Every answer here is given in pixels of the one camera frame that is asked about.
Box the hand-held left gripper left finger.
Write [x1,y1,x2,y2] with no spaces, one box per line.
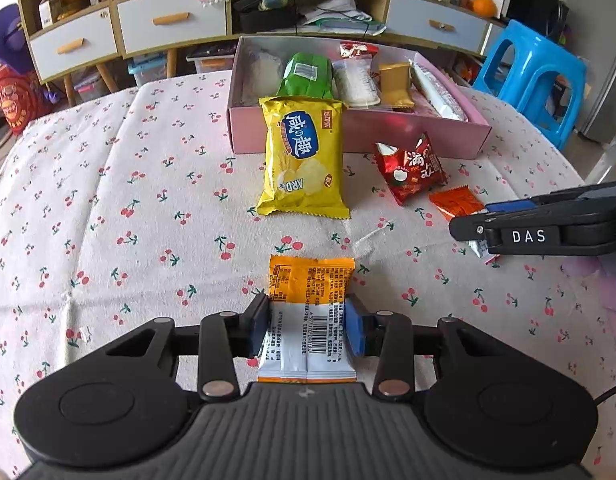
[105,292,270,403]

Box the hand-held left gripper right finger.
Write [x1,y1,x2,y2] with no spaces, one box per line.
[344,294,508,402]

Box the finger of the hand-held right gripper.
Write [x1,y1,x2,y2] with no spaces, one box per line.
[448,208,565,243]
[486,187,590,213]

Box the small white red packet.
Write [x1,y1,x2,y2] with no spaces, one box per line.
[466,237,502,267]

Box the orange white snack packet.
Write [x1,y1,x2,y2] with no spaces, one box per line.
[257,254,357,386]

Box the pink cardboard box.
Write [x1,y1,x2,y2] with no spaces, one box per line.
[226,35,493,161]

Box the small orange snack packet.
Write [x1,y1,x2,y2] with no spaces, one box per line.
[428,185,487,224]

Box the red fruit print snack packet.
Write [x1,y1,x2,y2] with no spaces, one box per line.
[373,132,450,207]

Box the clear plastic wrapper scrap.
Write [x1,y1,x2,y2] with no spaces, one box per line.
[352,219,395,257]

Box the long white snack packet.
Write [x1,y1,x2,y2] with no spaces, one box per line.
[410,58,469,122]

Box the blue plastic stool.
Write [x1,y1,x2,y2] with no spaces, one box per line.
[471,18,589,154]

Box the gold snack packet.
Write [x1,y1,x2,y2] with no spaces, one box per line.
[377,62,417,111]

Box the silver refrigerator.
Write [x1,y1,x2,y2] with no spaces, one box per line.
[577,0,616,144]

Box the yellow chips packet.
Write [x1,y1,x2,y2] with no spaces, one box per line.
[256,95,350,220]

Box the cherry print tablecloth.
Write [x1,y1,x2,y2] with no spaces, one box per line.
[0,72,616,480]

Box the white cabinet drawer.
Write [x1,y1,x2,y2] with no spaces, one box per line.
[387,0,495,54]
[116,0,229,57]
[27,9,120,84]

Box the black microwave oven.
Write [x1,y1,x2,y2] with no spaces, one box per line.
[502,0,572,44]

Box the small red snack packet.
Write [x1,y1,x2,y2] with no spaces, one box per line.
[338,41,380,60]

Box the green snack packet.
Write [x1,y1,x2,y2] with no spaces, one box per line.
[276,52,335,101]

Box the pile of papers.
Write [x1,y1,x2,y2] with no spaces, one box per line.
[297,0,387,36]

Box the translucent white snack packet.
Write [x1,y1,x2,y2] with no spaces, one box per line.
[245,47,284,92]

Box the clear storage bin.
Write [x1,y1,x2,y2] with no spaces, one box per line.
[72,67,112,97]
[195,57,234,76]

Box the black flat board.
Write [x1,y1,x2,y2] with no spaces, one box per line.
[187,42,237,64]

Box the blue lid storage bin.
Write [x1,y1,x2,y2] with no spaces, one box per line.
[127,52,169,86]

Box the black storage box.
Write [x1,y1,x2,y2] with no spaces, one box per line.
[232,0,299,34]

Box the red gold print bag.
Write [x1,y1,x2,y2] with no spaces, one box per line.
[0,67,54,134]

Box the wooden cabinet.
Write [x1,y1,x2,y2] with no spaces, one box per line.
[12,0,510,107]

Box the purple cloth item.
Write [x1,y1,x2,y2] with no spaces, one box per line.
[0,2,37,77]

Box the black cable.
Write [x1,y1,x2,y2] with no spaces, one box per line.
[590,377,616,404]

